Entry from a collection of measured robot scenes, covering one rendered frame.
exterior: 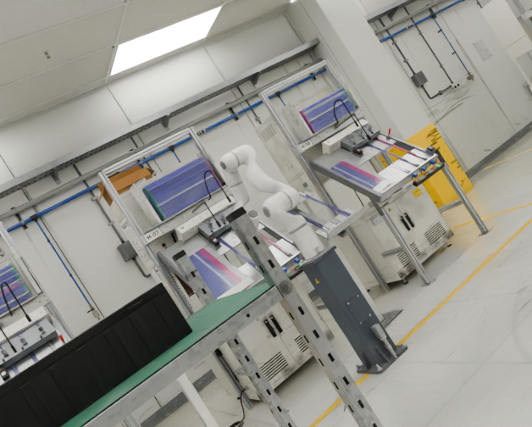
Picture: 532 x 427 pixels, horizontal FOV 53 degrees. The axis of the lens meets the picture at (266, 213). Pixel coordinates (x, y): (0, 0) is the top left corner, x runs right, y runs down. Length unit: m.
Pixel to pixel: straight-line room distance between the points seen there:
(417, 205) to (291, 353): 1.65
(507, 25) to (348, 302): 4.80
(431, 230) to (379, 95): 2.21
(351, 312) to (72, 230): 2.95
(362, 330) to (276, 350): 0.83
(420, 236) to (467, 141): 3.37
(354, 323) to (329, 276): 0.29
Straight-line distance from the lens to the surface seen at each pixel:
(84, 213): 5.17
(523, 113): 8.66
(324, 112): 4.48
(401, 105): 6.39
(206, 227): 3.67
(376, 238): 4.19
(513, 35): 7.10
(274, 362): 3.66
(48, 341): 3.39
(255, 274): 3.37
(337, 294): 2.97
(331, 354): 1.00
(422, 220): 4.50
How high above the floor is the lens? 1.07
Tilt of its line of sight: level
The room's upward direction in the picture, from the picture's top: 33 degrees counter-clockwise
